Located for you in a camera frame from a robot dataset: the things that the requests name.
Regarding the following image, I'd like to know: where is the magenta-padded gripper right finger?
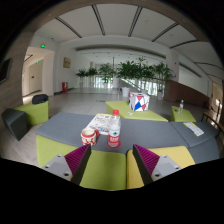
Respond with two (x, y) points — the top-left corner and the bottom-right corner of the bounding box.
(132, 143), (183, 186)

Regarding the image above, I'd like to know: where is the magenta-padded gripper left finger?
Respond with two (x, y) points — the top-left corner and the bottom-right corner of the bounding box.
(40, 143), (93, 186)

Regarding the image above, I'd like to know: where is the clear red-capped water bottle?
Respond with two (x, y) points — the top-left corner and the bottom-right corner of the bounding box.
(107, 109), (122, 149)

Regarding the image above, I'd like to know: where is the red and white mug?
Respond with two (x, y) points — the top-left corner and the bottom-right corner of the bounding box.
(80, 127), (100, 147)

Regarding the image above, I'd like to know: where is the yellow and white booklet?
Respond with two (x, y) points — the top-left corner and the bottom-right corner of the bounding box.
(182, 121), (205, 137)

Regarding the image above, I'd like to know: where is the large green low table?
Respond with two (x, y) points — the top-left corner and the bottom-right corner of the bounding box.
(105, 100), (169, 123)

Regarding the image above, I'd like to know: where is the small green low table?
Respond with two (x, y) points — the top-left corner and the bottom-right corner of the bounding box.
(171, 105), (198, 123)

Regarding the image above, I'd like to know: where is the flat round red coaster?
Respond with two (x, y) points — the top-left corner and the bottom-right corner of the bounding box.
(106, 139), (122, 149)

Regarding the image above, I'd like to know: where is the green cube seat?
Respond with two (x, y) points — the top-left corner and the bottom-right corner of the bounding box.
(14, 99), (50, 126)

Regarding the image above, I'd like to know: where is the open illustrated magazine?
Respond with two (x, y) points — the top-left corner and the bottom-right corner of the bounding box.
(85, 113), (114, 136)

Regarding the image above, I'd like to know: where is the dark grey seat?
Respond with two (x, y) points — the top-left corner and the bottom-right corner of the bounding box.
(0, 108), (29, 142)

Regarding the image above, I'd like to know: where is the small clear plastic bottle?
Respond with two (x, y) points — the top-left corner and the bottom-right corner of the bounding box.
(178, 99), (185, 115)

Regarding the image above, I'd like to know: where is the black bag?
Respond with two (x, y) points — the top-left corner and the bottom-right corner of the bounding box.
(31, 93), (50, 105)

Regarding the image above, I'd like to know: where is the wooden bench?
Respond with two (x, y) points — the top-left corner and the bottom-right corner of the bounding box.
(201, 108), (224, 134)

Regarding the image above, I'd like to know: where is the red fire extinguisher cabinet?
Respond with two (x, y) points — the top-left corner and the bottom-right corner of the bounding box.
(61, 81), (69, 94)

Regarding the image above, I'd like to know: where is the group of potted green plants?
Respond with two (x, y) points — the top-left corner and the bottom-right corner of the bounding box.
(75, 56), (175, 101)

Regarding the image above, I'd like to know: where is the gold wall plaque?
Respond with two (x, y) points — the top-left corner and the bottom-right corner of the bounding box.
(63, 56), (72, 69)

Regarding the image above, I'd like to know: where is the black wall monitor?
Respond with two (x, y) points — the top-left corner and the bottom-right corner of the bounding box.
(0, 58), (14, 85)

